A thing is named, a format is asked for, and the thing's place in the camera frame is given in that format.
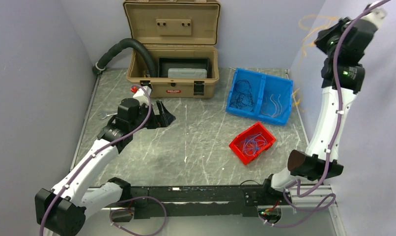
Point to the black right toolbox latch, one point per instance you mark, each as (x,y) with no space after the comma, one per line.
(199,88)

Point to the tan plastic toolbox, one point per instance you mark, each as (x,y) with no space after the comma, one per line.
(174,28)

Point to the silver combination wrench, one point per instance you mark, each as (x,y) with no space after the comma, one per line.
(104,115)

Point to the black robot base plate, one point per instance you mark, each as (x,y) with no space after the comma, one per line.
(155,208)

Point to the red plastic bin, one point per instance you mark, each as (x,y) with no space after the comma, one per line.
(249,144)

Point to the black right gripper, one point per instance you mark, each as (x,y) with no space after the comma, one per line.
(321,41)

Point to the blue divided plastic bin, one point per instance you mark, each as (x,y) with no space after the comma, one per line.
(261,97)

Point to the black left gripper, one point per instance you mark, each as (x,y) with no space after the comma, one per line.
(161,120)

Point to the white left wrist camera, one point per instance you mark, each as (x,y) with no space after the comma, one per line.
(141,94)

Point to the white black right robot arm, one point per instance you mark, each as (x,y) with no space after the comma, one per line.
(343,78)

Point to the black tray in toolbox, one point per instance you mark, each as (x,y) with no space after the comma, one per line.
(166,63)

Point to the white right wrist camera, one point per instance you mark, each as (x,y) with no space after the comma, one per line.
(375,13)

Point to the grey case in toolbox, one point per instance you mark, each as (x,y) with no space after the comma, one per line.
(187,73)

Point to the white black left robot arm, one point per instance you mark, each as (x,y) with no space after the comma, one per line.
(63,209)

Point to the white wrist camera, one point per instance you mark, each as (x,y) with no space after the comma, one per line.
(375,13)
(141,94)

